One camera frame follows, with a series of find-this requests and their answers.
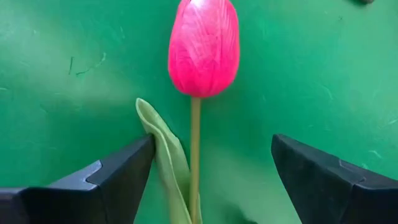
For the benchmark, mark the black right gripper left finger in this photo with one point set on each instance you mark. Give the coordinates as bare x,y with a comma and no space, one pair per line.
77,202

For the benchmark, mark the pinkish red tulip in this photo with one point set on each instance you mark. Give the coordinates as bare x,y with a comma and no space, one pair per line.
203,49

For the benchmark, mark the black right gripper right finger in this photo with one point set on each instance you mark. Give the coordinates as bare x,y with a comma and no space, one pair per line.
342,199

